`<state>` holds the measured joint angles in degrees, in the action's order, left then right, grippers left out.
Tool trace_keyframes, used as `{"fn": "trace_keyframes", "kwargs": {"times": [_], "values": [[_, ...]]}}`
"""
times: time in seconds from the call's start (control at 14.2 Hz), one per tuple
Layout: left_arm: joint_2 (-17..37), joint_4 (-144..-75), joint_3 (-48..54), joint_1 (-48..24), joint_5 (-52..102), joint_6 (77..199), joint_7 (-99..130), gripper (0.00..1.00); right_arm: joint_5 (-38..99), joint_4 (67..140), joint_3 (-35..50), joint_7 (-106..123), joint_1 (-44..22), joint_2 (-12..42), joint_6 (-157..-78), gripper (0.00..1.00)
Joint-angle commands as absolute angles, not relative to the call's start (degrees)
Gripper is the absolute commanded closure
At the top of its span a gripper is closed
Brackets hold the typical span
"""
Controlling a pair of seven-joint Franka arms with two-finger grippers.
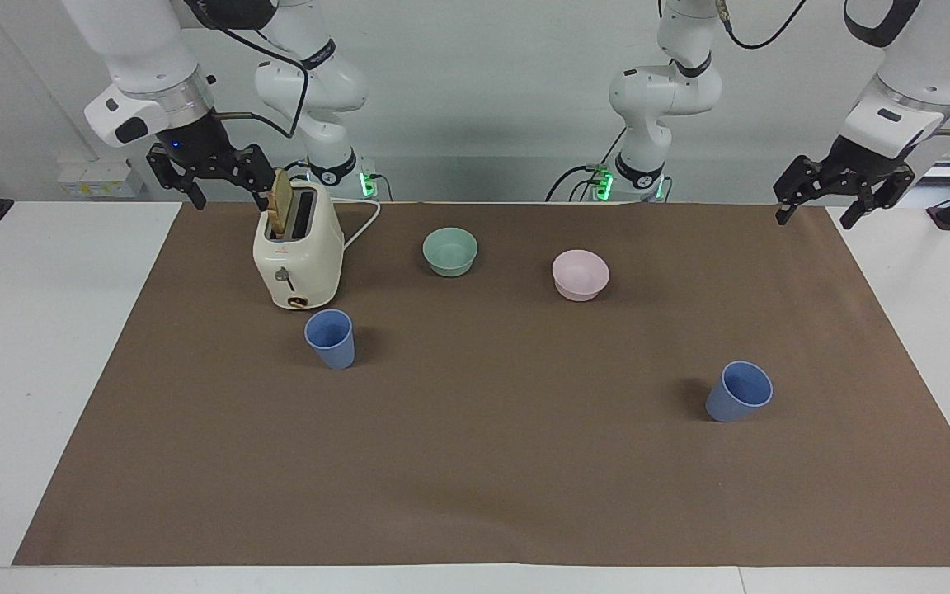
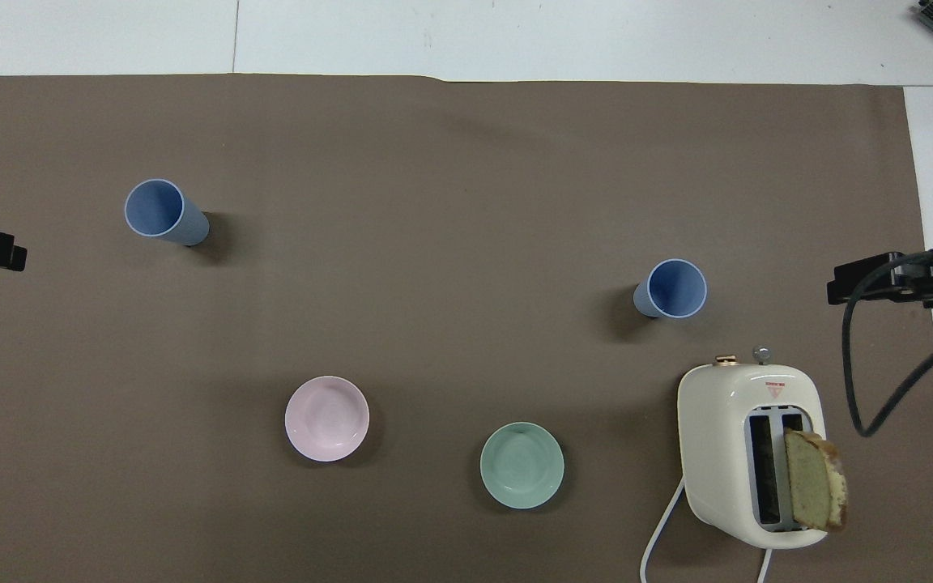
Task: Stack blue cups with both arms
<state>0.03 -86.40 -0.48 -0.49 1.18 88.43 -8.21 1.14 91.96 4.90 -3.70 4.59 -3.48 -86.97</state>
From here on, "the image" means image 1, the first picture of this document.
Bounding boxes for green bowl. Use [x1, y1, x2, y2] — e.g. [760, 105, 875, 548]
[421, 227, 480, 278]

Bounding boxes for pink bowl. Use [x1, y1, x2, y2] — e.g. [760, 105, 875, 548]
[551, 249, 611, 303]

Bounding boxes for blue cup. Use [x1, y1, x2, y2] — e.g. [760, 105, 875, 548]
[704, 360, 775, 424]
[303, 309, 357, 371]

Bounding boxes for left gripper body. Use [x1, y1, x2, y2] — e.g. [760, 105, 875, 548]
[825, 135, 905, 185]

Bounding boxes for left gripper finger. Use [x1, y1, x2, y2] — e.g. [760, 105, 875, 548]
[774, 155, 837, 226]
[840, 167, 916, 231]

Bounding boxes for white toaster cord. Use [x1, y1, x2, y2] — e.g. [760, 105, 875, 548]
[332, 196, 383, 253]

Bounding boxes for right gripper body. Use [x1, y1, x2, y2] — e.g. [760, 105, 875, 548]
[155, 111, 239, 179]

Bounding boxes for toast slice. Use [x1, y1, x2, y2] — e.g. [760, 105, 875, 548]
[267, 167, 294, 237]

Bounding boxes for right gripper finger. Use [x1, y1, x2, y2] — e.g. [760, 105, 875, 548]
[147, 145, 208, 210]
[219, 144, 278, 212]

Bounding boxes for cream white toaster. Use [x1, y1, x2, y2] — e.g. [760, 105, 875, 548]
[252, 180, 346, 312]

